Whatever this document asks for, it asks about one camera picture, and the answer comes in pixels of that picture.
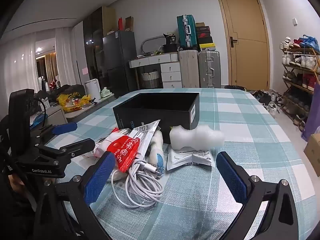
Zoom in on white charging cable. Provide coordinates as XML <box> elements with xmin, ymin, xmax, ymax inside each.
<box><xmin>111</xmin><ymin>159</ymin><xmax>165</xmax><ymax>203</ymax></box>

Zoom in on yellow plastic bag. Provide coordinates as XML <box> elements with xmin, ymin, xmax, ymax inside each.
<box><xmin>57</xmin><ymin>93</ymin><xmax>92</xmax><ymax>113</ymax></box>

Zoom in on white curtain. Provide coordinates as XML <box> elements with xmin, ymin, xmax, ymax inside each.
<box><xmin>55</xmin><ymin>27</ymin><xmax>83</xmax><ymax>86</ymax></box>

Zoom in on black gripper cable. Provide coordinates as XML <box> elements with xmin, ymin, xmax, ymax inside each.
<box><xmin>31</xmin><ymin>98</ymin><xmax>48</xmax><ymax>130</ymax></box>

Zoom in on curved metal tube frame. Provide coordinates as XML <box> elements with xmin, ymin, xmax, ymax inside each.
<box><xmin>141</xmin><ymin>36</ymin><xmax>166</xmax><ymax>55</ymax></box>

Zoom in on long white printed bag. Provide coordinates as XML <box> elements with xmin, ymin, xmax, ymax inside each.
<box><xmin>130</xmin><ymin>120</ymin><xmax>161</xmax><ymax>161</ymax></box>

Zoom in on blue plastic pack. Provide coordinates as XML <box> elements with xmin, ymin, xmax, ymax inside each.
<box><xmin>30</xmin><ymin>114</ymin><xmax>47</xmax><ymax>127</ymax></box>

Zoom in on tan wooden door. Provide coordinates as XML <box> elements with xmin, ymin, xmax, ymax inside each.
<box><xmin>216</xmin><ymin>0</ymin><xmax>270</xmax><ymax>88</ymax></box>

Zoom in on wooden shoe rack with shoes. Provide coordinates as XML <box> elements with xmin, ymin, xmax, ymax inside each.
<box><xmin>279</xmin><ymin>35</ymin><xmax>320</xmax><ymax>131</ymax></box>

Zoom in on black bag on desk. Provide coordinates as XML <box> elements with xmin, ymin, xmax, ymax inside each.
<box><xmin>162</xmin><ymin>33</ymin><xmax>179</xmax><ymax>53</ymax></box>

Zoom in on red printed packet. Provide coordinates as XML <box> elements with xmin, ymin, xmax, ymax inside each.
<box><xmin>106</xmin><ymin>127</ymin><xmax>141</xmax><ymax>173</ymax></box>

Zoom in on brown cardboard box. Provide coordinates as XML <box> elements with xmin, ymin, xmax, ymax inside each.
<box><xmin>304</xmin><ymin>133</ymin><xmax>320</xmax><ymax>167</ymax></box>

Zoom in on teal hard suitcase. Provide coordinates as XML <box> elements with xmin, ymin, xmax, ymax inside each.
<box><xmin>177</xmin><ymin>14</ymin><xmax>198</xmax><ymax>50</ymax></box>

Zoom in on black cardboard box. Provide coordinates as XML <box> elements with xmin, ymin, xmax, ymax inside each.
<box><xmin>112</xmin><ymin>92</ymin><xmax>200</xmax><ymax>144</ymax></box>

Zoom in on dark clothes pile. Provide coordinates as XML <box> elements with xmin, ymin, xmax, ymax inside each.
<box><xmin>50</xmin><ymin>84</ymin><xmax>85</xmax><ymax>100</ymax></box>

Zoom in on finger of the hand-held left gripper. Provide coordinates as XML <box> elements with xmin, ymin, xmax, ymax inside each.
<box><xmin>37</xmin><ymin>138</ymin><xmax>96</xmax><ymax>162</ymax></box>
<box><xmin>31</xmin><ymin>122</ymin><xmax>78</xmax><ymax>142</ymax></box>

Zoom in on white printed foil packet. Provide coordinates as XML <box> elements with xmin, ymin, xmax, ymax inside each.
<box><xmin>166</xmin><ymin>146</ymin><xmax>216</xmax><ymax>172</ymax></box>

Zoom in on black shoebox red print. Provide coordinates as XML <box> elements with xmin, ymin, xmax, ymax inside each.
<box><xmin>196</xmin><ymin>26</ymin><xmax>211</xmax><ymax>37</ymax></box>

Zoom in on grey low bench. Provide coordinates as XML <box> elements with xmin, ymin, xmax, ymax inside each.
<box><xmin>32</xmin><ymin>94</ymin><xmax>116</xmax><ymax>128</ymax></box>

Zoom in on white drawer desk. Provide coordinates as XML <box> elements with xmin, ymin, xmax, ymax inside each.
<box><xmin>129</xmin><ymin>53</ymin><xmax>182</xmax><ymax>89</ymax></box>

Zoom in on dark grey refrigerator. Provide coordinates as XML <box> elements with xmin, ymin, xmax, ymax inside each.
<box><xmin>102</xmin><ymin>31</ymin><xmax>138</xmax><ymax>98</ymax></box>

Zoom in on black and yellow shoebox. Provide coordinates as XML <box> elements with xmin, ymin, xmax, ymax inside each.
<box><xmin>198</xmin><ymin>36</ymin><xmax>217</xmax><ymax>52</ymax></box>

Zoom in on purple cloth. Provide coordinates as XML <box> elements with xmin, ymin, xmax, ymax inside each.
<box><xmin>301</xmin><ymin>82</ymin><xmax>320</xmax><ymax>142</ymax></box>

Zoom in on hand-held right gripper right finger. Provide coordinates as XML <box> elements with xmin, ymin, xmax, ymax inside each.
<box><xmin>215</xmin><ymin>151</ymin><xmax>300</xmax><ymax>240</ymax></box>

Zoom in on woven storage basket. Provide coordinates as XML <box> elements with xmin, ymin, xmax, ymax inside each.
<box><xmin>139</xmin><ymin>71</ymin><xmax>160</xmax><ymax>88</ymax></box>

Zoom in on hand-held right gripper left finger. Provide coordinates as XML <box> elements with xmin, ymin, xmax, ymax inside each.
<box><xmin>35</xmin><ymin>151</ymin><xmax>118</xmax><ymax>240</ymax></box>

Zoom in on beige hard suitcase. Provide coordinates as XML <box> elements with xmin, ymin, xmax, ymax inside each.
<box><xmin>179</xmin><ymin>50</ymin><xmax>200</xmax><ymax>88</ymax></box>

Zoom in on white plush toy blue paws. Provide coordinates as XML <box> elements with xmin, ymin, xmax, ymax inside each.
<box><xmin>147</xmin><ymin>130</ymin><xmax>166</xmax><ymax>174</ymax></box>

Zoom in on clear bag of cream rope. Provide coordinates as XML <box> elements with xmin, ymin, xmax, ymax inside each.
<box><xmin>93</xmin><ymin>133</ymin><xmax>118</xmax><ymax>158</ymax></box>

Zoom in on silver hard suitcase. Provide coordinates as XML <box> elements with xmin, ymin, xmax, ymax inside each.
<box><xmin>198</xmin><ymin>50</ymin><xmax>221</xmax><ymax>88</ymax></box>

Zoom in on pile of shoes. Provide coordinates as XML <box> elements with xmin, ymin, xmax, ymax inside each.
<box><xmin>252</xmin><ymin>89</ymin><xmax>284</xmax><ymax>117</ymax></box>

